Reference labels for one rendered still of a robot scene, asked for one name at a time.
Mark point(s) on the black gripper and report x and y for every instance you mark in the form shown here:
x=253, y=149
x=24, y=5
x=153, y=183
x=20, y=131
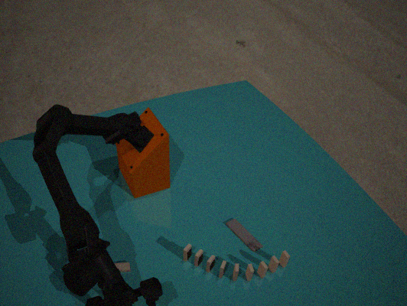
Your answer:
x=150, y=289

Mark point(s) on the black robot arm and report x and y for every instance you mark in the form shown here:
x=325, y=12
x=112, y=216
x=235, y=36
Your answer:
x=88, y=265

